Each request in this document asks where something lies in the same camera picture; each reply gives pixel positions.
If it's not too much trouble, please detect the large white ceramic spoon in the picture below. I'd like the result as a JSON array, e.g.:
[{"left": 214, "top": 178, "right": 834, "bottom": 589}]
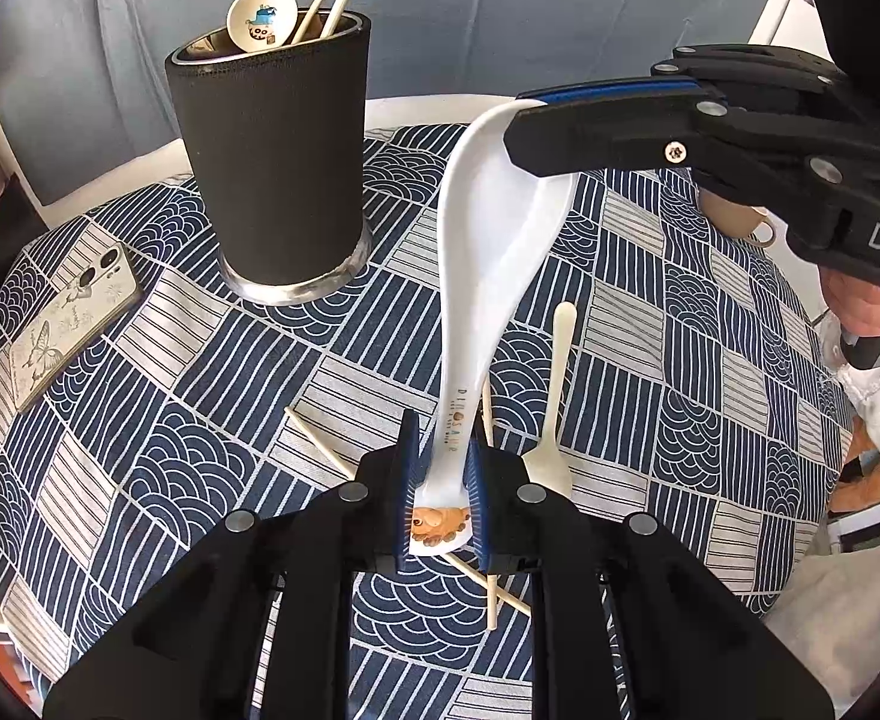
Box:
[{"left": 410, "top": 99, "right": 576, "bottom": 557}]

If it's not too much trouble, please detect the cream plastic fork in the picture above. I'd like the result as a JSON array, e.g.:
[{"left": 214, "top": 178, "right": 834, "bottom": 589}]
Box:
[{"left": 522, "top": 302, "right": 578, "bottom": 499}]

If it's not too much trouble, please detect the person's hand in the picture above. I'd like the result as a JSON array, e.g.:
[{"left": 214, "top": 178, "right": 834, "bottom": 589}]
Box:
[{"left": 819, "top": 266, "right": 880, "bottom": 338}]

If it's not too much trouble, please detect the beige ceramic mug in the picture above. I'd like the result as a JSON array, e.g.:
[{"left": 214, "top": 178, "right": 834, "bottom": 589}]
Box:
[{"left": 698, "top": 188, "right": 776, "bottom": 249}]

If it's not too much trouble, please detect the beige chopstick on table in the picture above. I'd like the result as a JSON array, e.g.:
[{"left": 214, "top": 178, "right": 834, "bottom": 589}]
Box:
[
  {"left": 481, "top": 374, "right": 498, "bottom": 632},
  {"left": 285, "top": 406, "right": 531, "bottom": 631}
]

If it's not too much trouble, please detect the beige chopstick in holder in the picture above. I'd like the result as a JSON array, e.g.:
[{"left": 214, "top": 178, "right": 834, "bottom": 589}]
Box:
[
  {"left": 321, "top": 0, "right": 349, "bottom": 39},
  {"left": 289, "top": 0, "right": 324, "bottom": 46}
]

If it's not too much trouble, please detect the blue patterned tablecloth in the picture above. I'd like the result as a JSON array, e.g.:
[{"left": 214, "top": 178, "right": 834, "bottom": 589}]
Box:
[{"left": 0, "top": 124, "right": 853, "bottom": 691}]

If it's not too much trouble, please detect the black utensil holder cup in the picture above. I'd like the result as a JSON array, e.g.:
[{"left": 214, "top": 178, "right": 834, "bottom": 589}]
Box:
[{"left": 165, "top": 11, "right": 371, "bottom": 305}]

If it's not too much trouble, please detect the small decorated ceramic spoon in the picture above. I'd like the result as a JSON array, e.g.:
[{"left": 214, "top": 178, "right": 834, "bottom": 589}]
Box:
[{"left": 225, "top": 0, "right": 298, "bottom": 54}]

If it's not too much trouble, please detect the phone with butterfly case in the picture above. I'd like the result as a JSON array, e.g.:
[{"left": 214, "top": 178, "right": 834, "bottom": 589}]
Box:
[{"left": 8, "top": 239, "right": 140, "bottom": 413}]

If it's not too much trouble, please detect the grey fabric backdrop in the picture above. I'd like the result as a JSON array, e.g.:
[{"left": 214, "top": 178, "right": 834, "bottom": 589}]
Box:
[{"left": 0, "top": 0, "right": 767, "bottom": 203}]

